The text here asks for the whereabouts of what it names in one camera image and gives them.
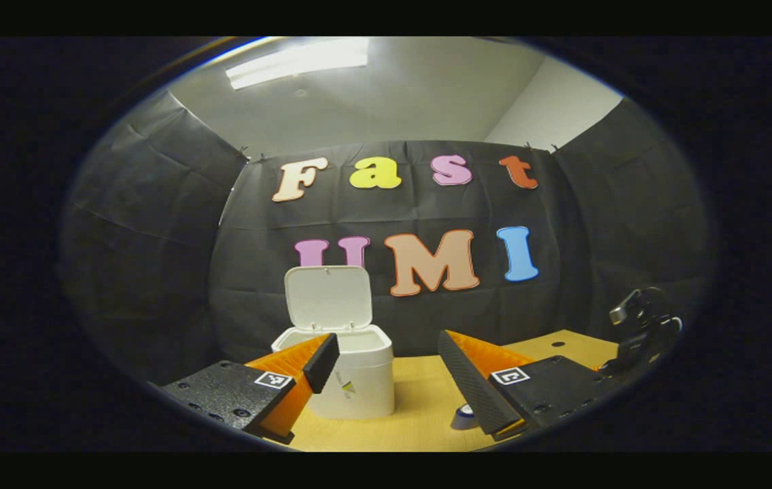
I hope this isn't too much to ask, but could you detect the black backdrop cloth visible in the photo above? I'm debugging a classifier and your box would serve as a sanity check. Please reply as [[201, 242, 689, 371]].
[[58, 92, 713, 384]]

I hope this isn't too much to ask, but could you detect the blue pop can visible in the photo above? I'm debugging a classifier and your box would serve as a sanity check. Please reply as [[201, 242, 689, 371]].
[[451, 403, 479, 431]]

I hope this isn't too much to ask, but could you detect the white desktop garbage bin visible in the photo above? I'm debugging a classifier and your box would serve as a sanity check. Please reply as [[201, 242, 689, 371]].
[[271, 265, 396, 420]]

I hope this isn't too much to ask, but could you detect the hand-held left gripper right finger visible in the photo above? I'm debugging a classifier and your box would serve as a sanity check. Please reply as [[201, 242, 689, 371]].
[[438, 329, 622, 443]]

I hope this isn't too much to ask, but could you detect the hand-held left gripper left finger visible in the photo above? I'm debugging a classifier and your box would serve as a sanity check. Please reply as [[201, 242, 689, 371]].
[[160, 332, 341, 446]]

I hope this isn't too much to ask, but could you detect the wooden desktop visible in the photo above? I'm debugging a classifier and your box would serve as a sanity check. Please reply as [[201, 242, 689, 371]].
[[264, 329, 621, 452]]

